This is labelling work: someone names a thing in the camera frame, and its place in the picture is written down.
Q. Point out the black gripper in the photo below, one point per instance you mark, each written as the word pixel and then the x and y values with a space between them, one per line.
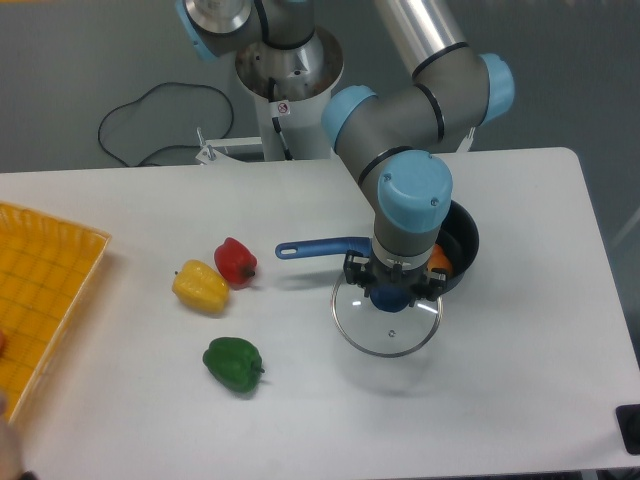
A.
pixel 393 280

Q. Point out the glass lid blue knob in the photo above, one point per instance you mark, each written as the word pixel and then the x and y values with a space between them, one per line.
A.
pixel 381 324

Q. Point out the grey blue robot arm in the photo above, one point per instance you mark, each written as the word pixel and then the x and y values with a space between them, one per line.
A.
pixel 409 190

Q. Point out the blurred hand at corner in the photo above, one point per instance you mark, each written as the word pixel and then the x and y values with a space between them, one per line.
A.
pixel 12 466

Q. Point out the orange bell pepper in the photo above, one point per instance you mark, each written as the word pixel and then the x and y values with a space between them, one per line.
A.
pixel 439 261

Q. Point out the red bell pepper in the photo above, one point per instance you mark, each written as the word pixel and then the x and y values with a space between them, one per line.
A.
pixel 235 262

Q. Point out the green bell pepper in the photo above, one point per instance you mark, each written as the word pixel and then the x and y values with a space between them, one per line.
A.
pixel 235 363

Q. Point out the yellow bell pepper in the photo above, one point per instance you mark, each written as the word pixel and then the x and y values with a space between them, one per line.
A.
pixel 201 288

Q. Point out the black box at edge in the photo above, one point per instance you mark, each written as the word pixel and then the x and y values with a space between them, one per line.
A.
pixel 628 417

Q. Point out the yellow woven basket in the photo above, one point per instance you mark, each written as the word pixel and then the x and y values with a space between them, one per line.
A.
pixel 47 264

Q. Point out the dark pot blue handle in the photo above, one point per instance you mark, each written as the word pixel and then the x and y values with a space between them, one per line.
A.
pixel 458 236

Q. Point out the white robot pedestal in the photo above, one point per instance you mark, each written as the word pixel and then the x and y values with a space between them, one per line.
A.
pixel 291 67

